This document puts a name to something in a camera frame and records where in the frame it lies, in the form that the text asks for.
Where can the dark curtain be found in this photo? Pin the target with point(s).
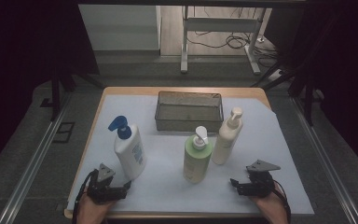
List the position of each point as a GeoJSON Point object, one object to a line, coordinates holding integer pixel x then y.
{"type": "Point", "coordinates": [348, 62]}
{"type": "Point", "coordinates": [18, 62]}

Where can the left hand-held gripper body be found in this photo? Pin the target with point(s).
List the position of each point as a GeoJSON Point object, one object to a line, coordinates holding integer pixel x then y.
{"type": "Point", "coordinates": [104, 186]}

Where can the white bottle with blue pump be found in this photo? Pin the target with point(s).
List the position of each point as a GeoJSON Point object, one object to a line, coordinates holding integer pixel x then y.
{"type": "Point", "coordinates": [130, 155]}

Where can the person's right hand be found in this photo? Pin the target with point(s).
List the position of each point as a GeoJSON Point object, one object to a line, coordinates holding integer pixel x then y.
{"type": "Point", "coordinates": [273, 208]}

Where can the aluminium rail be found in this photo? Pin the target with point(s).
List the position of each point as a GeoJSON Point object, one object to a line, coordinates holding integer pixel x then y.
{"type": "Point", "coordinates": [31, 168]}
{"type": "Point", "coordinates": [326, 161]}

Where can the black metal stand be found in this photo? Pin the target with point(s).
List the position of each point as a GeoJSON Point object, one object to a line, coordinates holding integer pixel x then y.
{"type": "Point", "coordinates": [307, 99]}
{"type": "Point", "coordinates": [55, 96]}

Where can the pale blue paper sheet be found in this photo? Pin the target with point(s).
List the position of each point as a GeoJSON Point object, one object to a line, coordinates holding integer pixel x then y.
{"type": "Point", "coordinates": [167, 196]}

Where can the white cabinet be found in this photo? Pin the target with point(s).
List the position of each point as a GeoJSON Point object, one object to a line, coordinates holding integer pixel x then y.
{"type": "Point", "coordinates": [121, 28]}

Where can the white metal stand frame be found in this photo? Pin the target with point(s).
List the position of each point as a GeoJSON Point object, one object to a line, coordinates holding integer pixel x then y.
{"type": "Point", "coordinates": [220, 24]}

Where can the cream bottle with cream pump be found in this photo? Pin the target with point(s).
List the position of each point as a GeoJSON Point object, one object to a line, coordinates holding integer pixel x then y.
{"type": "Point", "coordinates": [227, 140]}

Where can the green bottle with white pump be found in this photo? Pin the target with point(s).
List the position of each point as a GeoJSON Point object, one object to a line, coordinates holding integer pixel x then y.
{"type": "Point", "coordinates": [195, 161]}

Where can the person's left hand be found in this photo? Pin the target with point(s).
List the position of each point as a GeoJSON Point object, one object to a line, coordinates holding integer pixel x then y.
{"type": "Point", "coordinates": [90, 211]}

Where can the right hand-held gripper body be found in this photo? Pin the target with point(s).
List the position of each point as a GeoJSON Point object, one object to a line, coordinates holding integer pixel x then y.
{"type": "Point", "coordinates": [259, 183]}

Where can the grey metal mesh basket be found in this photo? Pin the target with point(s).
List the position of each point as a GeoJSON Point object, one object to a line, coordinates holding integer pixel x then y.
{"type": "Point", "coordinates": [188, 116]}

